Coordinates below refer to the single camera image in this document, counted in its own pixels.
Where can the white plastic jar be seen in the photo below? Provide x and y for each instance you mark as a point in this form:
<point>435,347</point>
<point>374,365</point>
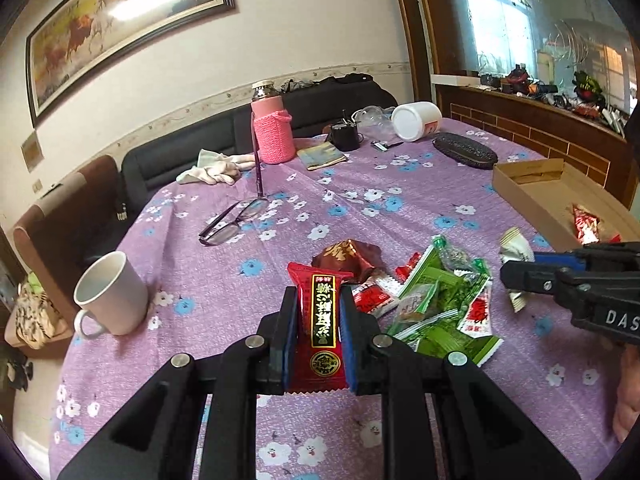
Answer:
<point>412,120</point>

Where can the white ledge board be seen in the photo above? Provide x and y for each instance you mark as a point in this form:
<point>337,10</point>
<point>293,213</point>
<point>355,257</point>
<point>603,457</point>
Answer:
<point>452,79</point>

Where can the brown shiny snack packet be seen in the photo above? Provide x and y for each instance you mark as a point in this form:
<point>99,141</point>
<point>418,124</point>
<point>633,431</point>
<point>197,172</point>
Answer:
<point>345,257</point>

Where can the small greenish notebook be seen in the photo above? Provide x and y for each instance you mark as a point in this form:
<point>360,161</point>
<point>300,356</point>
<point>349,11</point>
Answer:
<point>320,156</point>

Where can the red black-label snack packet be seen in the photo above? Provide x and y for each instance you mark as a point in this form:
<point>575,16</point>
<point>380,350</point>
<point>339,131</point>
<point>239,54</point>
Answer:
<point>320,310</point>

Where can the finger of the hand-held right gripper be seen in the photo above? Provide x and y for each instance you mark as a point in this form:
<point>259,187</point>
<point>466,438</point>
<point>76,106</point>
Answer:
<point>525,275</point>
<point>600,257</point>

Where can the floral cloth bag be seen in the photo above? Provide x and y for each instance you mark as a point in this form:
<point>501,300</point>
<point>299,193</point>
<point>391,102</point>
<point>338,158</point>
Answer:
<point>37,310</point>

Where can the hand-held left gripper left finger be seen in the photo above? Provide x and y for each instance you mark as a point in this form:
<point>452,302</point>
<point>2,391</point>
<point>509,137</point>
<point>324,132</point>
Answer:
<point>289,340</point>

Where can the wall outlet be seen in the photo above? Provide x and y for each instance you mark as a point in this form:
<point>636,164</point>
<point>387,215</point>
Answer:
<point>37,185</point>

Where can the white gloves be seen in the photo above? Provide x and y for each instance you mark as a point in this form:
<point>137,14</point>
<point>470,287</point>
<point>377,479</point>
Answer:
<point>215,172</point>

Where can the dark clothes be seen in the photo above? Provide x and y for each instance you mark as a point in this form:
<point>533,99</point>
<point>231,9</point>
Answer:
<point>355,80</point>

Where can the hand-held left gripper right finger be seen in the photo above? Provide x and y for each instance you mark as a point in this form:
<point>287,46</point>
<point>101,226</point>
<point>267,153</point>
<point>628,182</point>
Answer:
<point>349,345</point>

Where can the black sofa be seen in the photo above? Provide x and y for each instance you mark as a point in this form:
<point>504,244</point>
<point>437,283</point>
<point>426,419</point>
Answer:
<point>170,155</point>

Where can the red shiny snack packet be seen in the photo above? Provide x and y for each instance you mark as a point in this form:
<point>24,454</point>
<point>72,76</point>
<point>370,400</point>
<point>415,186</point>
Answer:
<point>587,225</point>

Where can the row of ledge items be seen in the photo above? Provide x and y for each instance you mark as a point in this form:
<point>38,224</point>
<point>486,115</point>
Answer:
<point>587,85</point>

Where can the brown armchair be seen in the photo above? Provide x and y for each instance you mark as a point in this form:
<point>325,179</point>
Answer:
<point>65,220</point>

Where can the yellow wall notice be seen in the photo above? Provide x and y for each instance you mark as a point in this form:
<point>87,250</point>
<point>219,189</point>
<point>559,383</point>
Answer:
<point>32,150</point>

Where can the framed horse painting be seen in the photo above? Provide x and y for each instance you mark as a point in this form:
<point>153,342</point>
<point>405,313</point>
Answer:
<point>125,30</point>

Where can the small razor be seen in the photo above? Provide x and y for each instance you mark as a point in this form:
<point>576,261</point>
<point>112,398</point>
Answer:
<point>385,145</point>

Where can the purple-framed eyeglasses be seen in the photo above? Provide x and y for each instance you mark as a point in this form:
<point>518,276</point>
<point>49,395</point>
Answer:
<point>220,232</point>

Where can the purple floral tablecloth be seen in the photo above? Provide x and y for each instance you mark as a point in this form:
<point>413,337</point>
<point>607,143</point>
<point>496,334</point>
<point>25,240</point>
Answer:
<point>320,200</point>

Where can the white green candy packet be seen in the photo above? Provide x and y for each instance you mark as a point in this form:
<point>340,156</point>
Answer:
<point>517,247</point>

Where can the wooden glass partition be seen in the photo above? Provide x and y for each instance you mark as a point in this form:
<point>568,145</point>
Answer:
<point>525,130</point>

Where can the person's right forearm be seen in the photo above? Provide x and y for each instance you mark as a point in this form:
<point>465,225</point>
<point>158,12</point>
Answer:
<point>627,395</point>

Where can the pink knit-sleeved bottle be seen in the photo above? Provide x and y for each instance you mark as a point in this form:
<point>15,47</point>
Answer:
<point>272,132</point>

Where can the pile of mixed snack packets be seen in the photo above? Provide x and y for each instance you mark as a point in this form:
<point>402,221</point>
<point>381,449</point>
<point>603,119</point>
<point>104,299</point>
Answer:
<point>435,300</point>

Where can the black glasses case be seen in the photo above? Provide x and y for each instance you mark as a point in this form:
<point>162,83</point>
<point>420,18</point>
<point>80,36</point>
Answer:
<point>465,150</point>

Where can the cardboard box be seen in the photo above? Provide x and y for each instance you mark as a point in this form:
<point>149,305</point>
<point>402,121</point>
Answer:
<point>540,195</point>

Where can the white mug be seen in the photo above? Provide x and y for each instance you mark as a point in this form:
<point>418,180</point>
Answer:
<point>117,300</point>

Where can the small black device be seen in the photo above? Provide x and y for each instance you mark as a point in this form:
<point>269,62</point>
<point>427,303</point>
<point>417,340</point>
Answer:
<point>120,211</point>

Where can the wooden stool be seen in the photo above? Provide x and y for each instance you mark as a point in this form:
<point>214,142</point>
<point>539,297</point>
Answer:
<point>30,352</point>

